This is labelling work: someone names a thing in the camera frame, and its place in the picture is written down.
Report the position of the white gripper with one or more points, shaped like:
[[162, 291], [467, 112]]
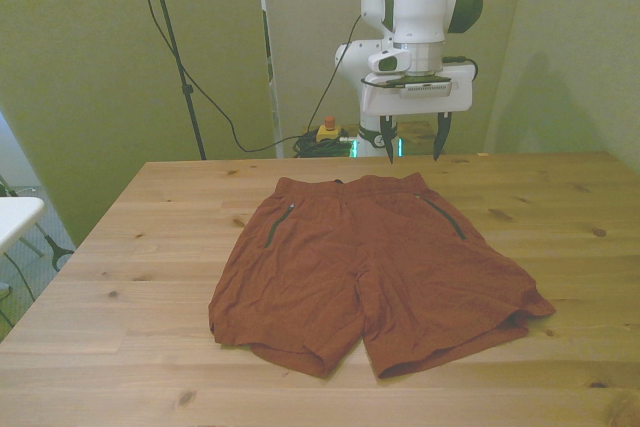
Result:
[[380, 103]]

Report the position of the rust red shorts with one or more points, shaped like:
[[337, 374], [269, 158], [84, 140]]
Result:
[[360, 272]]

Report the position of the yellow emergency stop button box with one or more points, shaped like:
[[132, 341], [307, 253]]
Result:
[[330, 133]]

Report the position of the white vertical panel strip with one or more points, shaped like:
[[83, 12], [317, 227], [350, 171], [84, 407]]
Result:
[[270, 97]]

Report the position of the white folding table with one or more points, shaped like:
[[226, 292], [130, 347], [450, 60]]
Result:
[[17, 219]]

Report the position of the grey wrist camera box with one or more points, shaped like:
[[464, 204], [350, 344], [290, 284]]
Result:
[[425, 88]]

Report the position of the black camera stand pole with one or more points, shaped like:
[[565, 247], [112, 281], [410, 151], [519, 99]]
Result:
[[173, 42]]

